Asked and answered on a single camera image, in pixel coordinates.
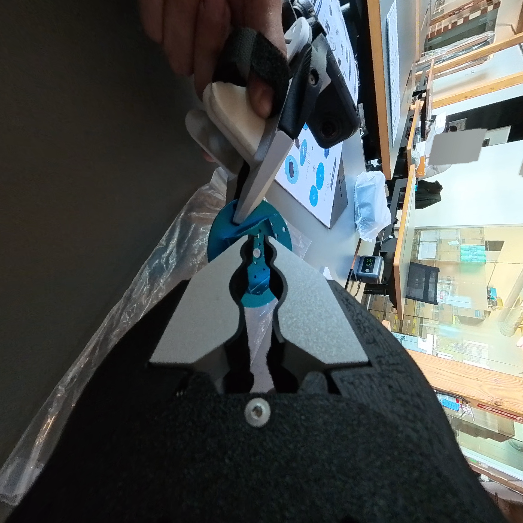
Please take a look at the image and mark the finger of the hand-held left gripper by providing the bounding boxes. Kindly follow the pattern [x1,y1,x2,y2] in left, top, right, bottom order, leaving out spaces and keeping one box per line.
[233,122,296,225]

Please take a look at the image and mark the person's left hand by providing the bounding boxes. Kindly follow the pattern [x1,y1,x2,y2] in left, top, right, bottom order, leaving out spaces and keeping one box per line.
[139,0,287,119]

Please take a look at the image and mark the white paper sheets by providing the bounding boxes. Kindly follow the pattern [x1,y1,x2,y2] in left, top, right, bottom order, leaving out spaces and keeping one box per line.
[386,0,401,145]

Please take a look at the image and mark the clear plastic bag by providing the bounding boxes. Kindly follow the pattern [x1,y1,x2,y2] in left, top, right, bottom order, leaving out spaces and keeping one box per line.
[0,168,311,511]

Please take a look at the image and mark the white plastic bag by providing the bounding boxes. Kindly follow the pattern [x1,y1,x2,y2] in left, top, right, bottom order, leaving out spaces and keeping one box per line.
[354,171,392,242]

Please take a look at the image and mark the wood-edged table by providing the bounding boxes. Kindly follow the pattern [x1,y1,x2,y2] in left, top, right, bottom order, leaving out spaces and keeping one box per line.
[393,165,417,320]
[366,0,421,180]

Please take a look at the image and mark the assembly instruction sheet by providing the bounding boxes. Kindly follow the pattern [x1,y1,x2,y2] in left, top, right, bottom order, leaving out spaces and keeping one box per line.
[273,0,360,229]

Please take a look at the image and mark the black flat pad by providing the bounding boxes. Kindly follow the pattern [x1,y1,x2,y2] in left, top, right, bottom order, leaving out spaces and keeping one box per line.
[330,157,349,228]

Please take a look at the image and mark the teal round metal plate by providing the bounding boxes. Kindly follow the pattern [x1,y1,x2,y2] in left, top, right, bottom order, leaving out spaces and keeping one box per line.
[208,199,293,309]

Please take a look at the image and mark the small device with screen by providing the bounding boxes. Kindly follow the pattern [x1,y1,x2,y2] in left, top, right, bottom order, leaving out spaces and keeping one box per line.
[351,254,385,285]

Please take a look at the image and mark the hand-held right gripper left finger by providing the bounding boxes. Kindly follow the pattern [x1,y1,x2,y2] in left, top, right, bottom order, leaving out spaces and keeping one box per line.
[150,237,252,391]

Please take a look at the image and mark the silver ventilation duct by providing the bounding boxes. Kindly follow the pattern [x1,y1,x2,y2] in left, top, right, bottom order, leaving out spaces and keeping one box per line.
[499,302,523,337]

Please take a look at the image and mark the grey desk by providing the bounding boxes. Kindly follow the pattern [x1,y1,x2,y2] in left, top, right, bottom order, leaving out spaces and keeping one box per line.
[0,0,368,491]

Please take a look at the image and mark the blue square metal bracket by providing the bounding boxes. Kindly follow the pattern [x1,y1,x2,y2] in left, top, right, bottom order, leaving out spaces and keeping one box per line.
[223,217,287,296]

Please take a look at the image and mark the wooden pillar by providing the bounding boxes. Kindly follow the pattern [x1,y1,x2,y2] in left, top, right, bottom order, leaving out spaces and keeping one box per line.
[409,351,523,419]

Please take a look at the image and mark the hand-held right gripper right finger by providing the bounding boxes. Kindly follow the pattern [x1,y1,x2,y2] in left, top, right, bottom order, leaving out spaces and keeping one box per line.
[266,237,372,382]

